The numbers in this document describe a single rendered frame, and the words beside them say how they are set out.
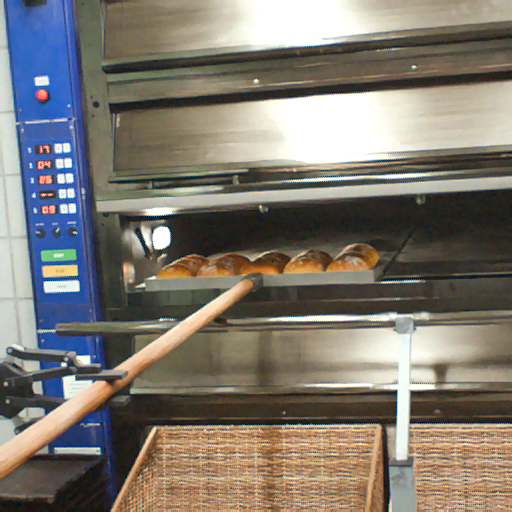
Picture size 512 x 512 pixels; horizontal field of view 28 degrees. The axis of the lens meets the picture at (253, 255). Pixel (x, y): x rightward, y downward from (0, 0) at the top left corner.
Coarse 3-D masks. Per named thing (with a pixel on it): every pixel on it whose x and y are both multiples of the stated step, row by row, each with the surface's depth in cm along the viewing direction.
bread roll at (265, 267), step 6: (246, 264) 246; (252, 264) 245; (258, 264) 244; (264, 264) 244; (270, 264) 245; (246, 270) 245; (252, 270) 244; (258, 270) 244; (264, 270) 244; (270, 270) 244; (276, 270) 244
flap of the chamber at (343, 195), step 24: (264, 192) 225; (288, 192) 223; (312, 192) 222; (336, 192) 221; (360, 192) 220; (384, 192) 219; (408, 192) 217; (432, 192) 216; (456, 192) 217; (480, 192) 220; (504, 192) 223
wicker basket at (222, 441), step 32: (224, 448) 245; (256, 448) 244; (288, 448) 242; (320, 448) 240; (352, 448) 239; (128, 480) 230; (160, 480) 248; (192, 480) 246; (224, 480) 244; (256, 480) 243; (288, 480) 241; (320, 480) 239; (352, 480) 238
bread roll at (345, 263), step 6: (342, 258) 240; (348, 258) 240; (354, 258) 240; (330, 264) 241; (336, 264) 240; (342, 264) 239; (348, 264) 239; (354, 264) 239; (360, 264) 239; (366, 264) 241; (330, 270) 241; (336, 270) 240; (342, 270) 239; (348, 270) 239; (354, 270) 238; (360, 270) 239; (366, 270) 240
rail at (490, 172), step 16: (352, 176) 220; (368, 176) 220; (384, 176) 219; (400, 176) 218; (416, 176) 217; (432, 176) 216; (448, 176) 216; (464, 176) 215; (480, 176) 214; (496, 176) 213; (112, 192) 233; (128, 192) 232; (144, 192) 231; (160, 192) 230; (176, 192) 229; (192, 192) 228; (208, 192) 228; (224, 192) 227; (240, 192) 226
